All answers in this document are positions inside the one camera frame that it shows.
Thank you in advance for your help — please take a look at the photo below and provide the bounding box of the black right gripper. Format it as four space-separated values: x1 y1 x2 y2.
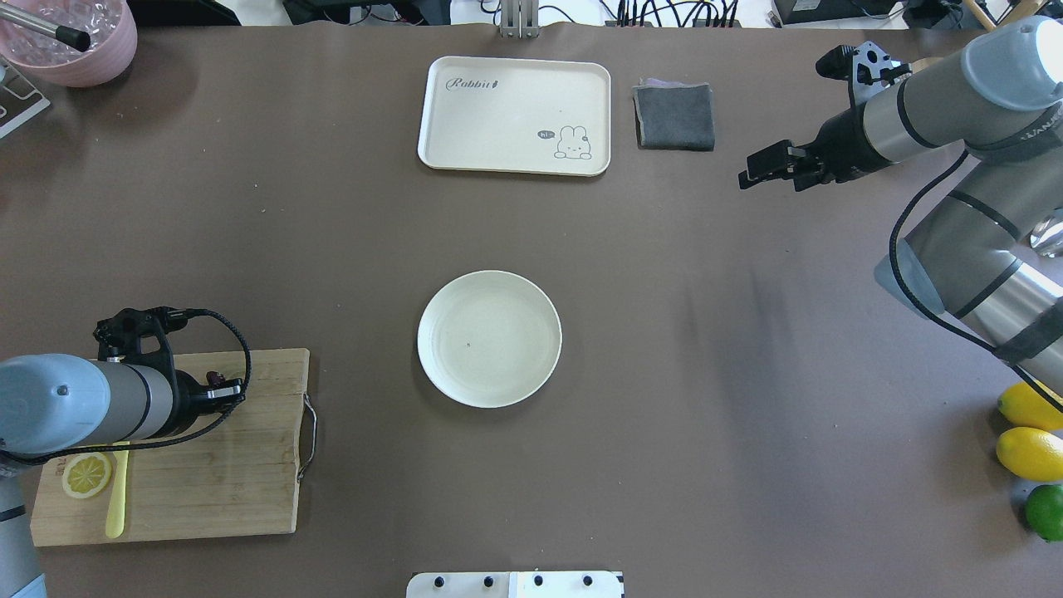
739 107 873 193

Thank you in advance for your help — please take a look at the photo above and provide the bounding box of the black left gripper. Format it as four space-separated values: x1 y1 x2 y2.
169 370 244 438

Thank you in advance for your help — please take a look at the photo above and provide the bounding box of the cream round plate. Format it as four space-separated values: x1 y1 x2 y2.
415 270 563 409

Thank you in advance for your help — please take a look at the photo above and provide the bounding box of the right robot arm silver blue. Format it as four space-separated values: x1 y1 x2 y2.
739 15 1062 393

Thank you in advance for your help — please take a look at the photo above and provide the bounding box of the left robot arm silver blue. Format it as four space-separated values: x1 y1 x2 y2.
1 355 246 597

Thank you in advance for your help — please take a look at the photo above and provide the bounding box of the cream rabbit tray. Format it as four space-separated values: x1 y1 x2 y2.
417 56 612 177

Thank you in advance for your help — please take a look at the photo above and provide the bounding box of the wooden cutting board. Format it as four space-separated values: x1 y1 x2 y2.
31 348 311 547

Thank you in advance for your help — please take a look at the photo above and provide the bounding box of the dark grey folded cloth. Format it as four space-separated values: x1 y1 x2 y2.
632 79 718 152

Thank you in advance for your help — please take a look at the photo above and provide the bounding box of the lemon slice lower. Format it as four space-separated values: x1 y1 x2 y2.
61 452 111 499

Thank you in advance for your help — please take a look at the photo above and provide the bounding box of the yellow plastic knife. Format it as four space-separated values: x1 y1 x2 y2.
104 442 130 540

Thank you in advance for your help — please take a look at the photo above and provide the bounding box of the metal scoop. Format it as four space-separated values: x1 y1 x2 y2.
1028 208 1062 258

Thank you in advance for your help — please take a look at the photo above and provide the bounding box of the wooden glass stand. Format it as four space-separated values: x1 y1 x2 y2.
914 0 1047 71

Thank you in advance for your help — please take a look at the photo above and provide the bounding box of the yellow lemon far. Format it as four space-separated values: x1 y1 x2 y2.
997 381 1062 432

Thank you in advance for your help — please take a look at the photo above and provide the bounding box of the yellow lemon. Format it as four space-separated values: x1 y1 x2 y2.
997 381 1062 432
995 427 1062 483

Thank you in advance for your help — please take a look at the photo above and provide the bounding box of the white cup rack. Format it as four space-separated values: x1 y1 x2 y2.
0 57 51 139

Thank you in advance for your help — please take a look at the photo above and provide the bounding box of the yellow lemon near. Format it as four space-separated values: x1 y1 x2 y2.
995 427 1062 483

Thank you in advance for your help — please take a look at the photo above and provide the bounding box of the pink bowl with ice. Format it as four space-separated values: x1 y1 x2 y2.
1 1 138 88

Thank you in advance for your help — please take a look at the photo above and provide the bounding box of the green lime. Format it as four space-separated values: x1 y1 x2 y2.
1022 484 1062 542

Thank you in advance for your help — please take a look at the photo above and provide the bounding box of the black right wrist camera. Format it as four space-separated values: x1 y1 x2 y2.
814 41 914 107

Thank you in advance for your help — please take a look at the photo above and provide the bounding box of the aluminium frame post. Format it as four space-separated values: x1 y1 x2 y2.
497 0 540 39

